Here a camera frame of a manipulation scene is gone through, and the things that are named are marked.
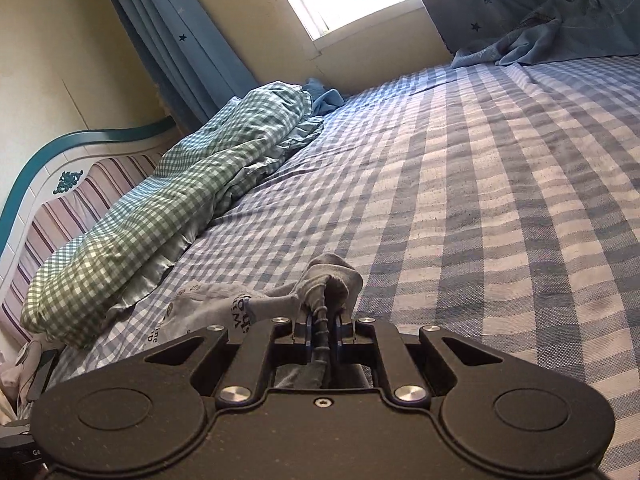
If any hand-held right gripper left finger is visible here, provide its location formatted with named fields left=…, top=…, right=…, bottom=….
left=144, top=312, right=315, bottom=407

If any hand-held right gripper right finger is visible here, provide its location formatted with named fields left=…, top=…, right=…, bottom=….
left=336, top=313, right=505, bottom=407

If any grey sock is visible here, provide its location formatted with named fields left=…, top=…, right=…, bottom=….
left=167, top=254, right=372, bottom=391

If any blue checked bed sheet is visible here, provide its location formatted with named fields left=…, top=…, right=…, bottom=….
left=47, top=52, right=640, bottom=473

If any green checked quilt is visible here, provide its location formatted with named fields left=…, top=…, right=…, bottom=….
left=20, top=81, right=327, bottom=352

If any small blue cloth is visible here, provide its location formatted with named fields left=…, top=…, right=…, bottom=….
left=302, top=77, right=347, bottom=117

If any striped headboard with teal trim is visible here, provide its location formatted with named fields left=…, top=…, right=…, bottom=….
left=0, top=116, right=177, bottom=357

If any pink cloth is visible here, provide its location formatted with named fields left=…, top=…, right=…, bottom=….
left=0, top=341, right=42, bottom=428

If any blue star curtain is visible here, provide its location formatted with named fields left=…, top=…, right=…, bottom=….
left=94, top=0, right=262, bottom=135

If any blue curtain with grey band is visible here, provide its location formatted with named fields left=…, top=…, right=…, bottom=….
left=400, top=0, right=640, bottom=56

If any crumpled blue cloth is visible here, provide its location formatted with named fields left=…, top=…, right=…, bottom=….
left=450, top=0, right=640, bottom=69

